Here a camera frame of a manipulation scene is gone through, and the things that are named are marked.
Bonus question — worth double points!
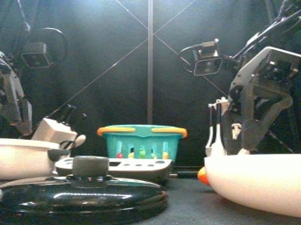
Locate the orange toy carrot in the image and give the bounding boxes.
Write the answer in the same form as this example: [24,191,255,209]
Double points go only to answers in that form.
[197,166,212,186]

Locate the white knife block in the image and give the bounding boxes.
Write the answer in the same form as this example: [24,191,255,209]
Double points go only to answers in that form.
[31,117,79,144]

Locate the white spoon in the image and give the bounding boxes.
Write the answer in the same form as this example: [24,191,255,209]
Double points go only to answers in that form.
[62,134,87,151]

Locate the large white bowl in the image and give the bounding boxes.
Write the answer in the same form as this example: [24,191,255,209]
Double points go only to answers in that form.
[204,153,301,219]

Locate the grey toy stove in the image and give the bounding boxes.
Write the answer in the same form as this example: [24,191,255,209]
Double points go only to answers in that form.
[54,157,174,185]

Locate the black glass lid grey knob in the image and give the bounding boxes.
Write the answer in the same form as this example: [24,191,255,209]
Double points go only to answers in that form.
[0,155,170,225]

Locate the white utensil black handle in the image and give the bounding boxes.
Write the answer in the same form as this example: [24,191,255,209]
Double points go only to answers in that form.
[213,99,229,156]
[205,103,217,156]

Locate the black knife handle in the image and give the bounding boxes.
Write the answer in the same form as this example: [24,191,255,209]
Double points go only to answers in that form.
[57,104,78,124]
[71,112,89,130]

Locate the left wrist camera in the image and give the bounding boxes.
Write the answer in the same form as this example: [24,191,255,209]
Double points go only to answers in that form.
[20,41,54,69]

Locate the white pot with black handle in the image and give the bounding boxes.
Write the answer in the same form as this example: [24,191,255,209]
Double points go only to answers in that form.
[0,137,71,181]

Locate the black right camera cable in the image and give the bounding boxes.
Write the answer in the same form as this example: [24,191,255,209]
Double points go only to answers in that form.
[178,43,205,74]

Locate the teal basket orange handles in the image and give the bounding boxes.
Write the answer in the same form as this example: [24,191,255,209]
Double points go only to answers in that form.
[97,124,190,163]

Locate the grey vertical frame pole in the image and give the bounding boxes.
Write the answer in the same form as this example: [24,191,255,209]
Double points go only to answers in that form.
[146,0,156,125]

